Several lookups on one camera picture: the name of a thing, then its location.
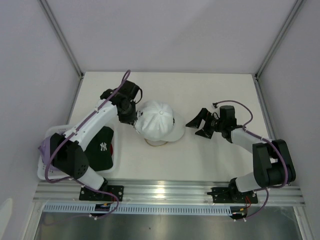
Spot aluminium frame post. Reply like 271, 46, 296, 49
38, 0, 85, 78
254, 0, 306, 81

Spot red baseball cap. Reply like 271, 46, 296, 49
109, 144, 114, 156

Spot left aluminium frame post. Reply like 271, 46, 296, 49
38, 0, 85, 78

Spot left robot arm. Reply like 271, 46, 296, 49
38, 71, 142, 201

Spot dark green baseball cap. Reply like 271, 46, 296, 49
84, 126, 114, 171

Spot aluminium mounting rail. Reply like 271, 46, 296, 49
33, 179, 306, 207

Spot white plastic basket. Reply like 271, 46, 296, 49
37, 121, 119, 180

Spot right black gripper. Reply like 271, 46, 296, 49
185, 107, 225, 139

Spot lavender baseball cap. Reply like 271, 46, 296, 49
38, 136, 51, 165

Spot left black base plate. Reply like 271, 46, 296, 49
79, 185, 124, 202

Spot white baseball cap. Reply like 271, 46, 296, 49
133, 100, 186, 142

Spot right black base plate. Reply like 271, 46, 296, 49
206, 187, 258, 204

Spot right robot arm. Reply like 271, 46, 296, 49
186, 104, 296, 204

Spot right aluminium frame post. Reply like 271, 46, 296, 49
254, 0, 306, 81

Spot white slotted cable duct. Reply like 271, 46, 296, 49
43, 203, 232, 216

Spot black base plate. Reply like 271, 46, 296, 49
206, 187, 258, 204
79, 185, 124, 202

